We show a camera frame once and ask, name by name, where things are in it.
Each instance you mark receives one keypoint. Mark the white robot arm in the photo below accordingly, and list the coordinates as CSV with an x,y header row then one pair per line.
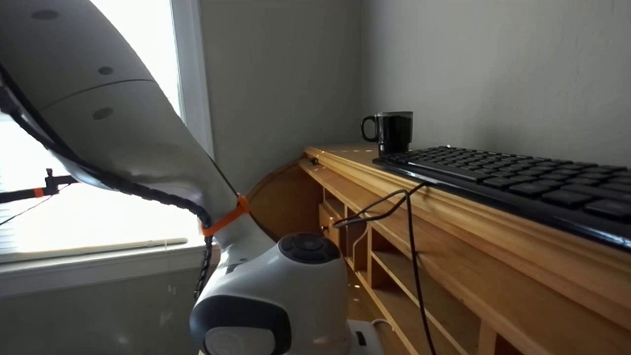
x,y
268,297

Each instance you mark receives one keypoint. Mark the brown ceramic mug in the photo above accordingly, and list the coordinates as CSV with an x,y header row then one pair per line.
x,y
388,131

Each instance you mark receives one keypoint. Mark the wooden roll-top desk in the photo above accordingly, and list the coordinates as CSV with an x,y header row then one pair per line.
x,y
447,275

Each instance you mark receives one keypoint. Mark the black computer keyboard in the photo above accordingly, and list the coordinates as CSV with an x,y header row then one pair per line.
x,y
578,198

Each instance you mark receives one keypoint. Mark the white window frame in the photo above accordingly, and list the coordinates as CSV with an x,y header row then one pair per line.
x,y
189,80

